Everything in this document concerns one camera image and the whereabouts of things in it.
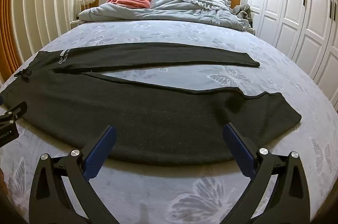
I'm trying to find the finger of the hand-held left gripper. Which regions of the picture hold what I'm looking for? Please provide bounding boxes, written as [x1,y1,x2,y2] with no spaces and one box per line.
[0,101,28,125]

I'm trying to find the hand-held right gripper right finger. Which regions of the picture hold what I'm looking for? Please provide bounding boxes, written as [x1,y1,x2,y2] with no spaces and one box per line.
[222,122,311,224]

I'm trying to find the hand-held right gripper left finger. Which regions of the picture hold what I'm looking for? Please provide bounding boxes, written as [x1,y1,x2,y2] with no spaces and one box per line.
[29,125,118,224]

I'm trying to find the dark grey pants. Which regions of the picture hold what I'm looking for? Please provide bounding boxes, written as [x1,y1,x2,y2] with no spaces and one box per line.
[0,42,302,167]

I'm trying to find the bed with butterfly sheet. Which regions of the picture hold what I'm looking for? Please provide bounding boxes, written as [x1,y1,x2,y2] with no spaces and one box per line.
[0,19,338,224]

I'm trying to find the orange curtain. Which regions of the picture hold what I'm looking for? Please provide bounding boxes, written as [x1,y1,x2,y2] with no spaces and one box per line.
[0,0,21,77]

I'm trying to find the white pleated curtain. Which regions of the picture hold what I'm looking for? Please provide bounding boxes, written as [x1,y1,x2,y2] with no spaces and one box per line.
[8,0,85,77]

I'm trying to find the grey clothes pile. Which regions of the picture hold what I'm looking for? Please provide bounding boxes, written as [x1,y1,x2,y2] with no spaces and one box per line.
[232,4,253,22]

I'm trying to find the light blue duvet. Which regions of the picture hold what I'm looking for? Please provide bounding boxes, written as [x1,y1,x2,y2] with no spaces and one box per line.
[78,0,255,32]

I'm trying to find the white panelled wardrobe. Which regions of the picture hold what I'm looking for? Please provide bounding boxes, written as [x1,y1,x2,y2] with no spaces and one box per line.
[243,0,338,103]

